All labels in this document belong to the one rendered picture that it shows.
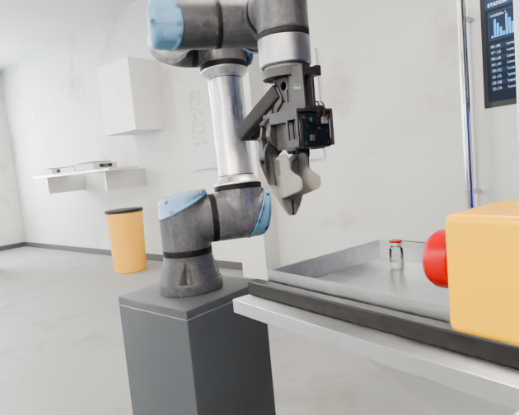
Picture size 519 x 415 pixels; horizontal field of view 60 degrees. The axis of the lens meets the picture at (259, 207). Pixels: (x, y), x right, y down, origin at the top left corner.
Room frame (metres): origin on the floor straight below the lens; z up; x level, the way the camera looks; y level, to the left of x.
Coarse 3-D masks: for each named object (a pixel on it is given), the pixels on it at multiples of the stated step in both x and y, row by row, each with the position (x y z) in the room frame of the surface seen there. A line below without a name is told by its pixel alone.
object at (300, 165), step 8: (296, 160) 0.69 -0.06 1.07; (304, 160) 0.68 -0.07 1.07; (296, 168) 0.69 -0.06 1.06; (304, 168) 0.68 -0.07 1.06; (304, 176) 0.68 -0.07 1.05; (312, 176) 0.67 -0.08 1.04; (304, 184) 0.68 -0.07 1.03; (312, 184) 0.67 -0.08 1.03; (304, 192) 0.68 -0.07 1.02; (296, 200) 0.69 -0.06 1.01; (296, 208) 0.69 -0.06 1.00
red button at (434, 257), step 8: (440, 232) 0.30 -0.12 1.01; (432, 240) 0.29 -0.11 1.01; (440, 240) 0.29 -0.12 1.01; (424, 248) 0.30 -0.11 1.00; (432, 248) 0.29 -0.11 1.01; (440, 248) 0.29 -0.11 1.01; (424, 256) 0.29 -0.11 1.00; (432, 256) 0.29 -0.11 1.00; (440, 256) 0.29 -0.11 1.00; (424, 264) 0.29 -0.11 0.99; (432, 264) 0.29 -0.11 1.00; (440, 264) 0.28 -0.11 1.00; (424, 272) 0.30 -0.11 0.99; (432, 272) 0.29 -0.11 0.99; (440, 272) 0.29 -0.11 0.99; (432, 280) 0.29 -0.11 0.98; (440, 280) 0.29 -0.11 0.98
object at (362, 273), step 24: (384, 240) 0.80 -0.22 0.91; (288, 264) 0.67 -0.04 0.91; (312, 264) 0.70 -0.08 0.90; (336, 264) 0.74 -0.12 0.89; (360, 264) 0.77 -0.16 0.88; (384, 264) 0.75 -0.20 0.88; (408, 264) 0.74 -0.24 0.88; (312, 288) 0.58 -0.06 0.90; (336, 288) 0.55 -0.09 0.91; (360, 288) 0.52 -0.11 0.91; (384, 288) 0.62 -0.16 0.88; (408, 288) 0.61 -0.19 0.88; (432, 288) 0.60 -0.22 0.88; (408, 312) 0.47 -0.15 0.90; (432, 312) 0.44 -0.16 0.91
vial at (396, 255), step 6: (390, 246) 0.72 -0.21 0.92; (396, 246) 0.72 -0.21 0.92; (390, 252) 0.72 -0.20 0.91; (396, 252) 0.71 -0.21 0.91; (402, 252) 0.72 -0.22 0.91; (390, 258) 0.72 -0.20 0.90; (396, 258) 0.71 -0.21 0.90; (402, 258) 0.71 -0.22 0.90; (390, 264) 0.72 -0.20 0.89; (396, 264) 0.71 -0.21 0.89; (402, 264) 0.71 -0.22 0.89
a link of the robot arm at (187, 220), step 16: (192, 192) 1.04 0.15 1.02; (160, 208) 1.04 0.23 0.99; (176, 208) 1.01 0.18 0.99; (192, 208) 1.02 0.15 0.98; (208, 208) 1.03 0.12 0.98; (160, 224) 1.04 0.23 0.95; (176, 224) 1.01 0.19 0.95; (192, 224) 1.02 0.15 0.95; (208, 224) 1.03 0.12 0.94; (176, 240) 1.01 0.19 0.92; (192, 240) 1.02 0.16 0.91; (208, 240) 1.05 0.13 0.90
